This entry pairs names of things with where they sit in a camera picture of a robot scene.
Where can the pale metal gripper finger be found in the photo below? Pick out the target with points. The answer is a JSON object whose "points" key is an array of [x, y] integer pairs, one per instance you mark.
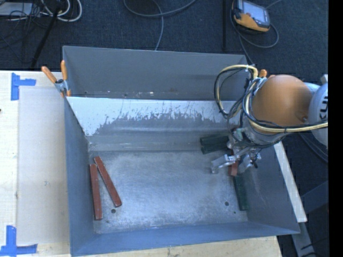
{"points": [[247, 163], [223, 162]]}

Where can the red-brown block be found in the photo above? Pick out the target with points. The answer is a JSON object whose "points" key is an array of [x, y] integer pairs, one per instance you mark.
{"points": [[233, 169], [107, 182], [96, 191]]}

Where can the dark green flat block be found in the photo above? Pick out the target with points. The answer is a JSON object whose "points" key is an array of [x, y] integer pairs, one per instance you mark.
{"points": [[242, 194], [214, 140], [213, 150]]}

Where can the grey metal bin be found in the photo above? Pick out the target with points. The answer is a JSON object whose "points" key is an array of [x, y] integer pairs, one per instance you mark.
{"points": [[166, 186]]}

